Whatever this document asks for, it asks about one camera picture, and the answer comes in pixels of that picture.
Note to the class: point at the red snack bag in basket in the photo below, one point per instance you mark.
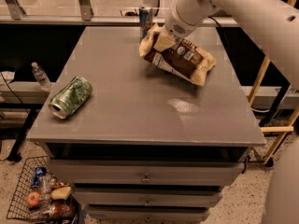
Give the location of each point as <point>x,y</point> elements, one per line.
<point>61,210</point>

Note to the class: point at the blue can in basket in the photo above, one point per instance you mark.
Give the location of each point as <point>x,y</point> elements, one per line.
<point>38,172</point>

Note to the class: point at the top drawer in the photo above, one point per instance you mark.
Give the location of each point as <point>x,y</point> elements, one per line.
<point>146,172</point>

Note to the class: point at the yellow sponge in basket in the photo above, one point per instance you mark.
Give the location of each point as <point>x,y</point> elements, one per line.
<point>61,193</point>

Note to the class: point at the bottom drawer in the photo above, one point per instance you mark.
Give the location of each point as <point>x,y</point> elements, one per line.
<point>148,214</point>

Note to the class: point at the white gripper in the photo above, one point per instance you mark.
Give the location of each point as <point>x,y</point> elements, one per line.
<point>175,26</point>

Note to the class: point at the drawer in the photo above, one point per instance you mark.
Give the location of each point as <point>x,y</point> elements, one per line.
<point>146,172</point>
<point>148,214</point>
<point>148,197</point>

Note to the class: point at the red apple in basket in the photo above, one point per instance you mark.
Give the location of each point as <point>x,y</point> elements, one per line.
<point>33,199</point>

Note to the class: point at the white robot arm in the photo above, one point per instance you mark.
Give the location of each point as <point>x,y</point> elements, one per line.
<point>274,27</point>

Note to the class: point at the green soda can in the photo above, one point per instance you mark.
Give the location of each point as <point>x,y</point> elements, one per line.
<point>69,99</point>

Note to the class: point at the brown chip bag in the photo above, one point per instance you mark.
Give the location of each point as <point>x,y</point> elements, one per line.
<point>184,59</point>

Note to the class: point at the middle drawer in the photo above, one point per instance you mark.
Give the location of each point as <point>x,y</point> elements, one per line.
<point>148,197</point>

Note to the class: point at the dark side table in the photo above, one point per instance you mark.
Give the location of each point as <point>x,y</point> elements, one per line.
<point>21,97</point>

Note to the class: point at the blue energy drink can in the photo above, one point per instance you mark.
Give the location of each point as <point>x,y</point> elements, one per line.
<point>145,20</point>

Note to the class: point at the clear plastic water bottle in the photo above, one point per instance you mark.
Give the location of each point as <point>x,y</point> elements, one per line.
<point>41,77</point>

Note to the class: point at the grey drawer cabinet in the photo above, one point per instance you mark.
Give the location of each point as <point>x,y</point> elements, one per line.
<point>138,112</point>

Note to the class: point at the clear bottle in basket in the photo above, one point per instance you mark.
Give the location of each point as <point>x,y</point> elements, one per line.
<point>45,187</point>

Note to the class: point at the wooden easel frame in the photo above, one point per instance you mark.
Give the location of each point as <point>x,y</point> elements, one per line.
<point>282,131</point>

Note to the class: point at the wire basket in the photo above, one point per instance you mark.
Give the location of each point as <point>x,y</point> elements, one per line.
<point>19,210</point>

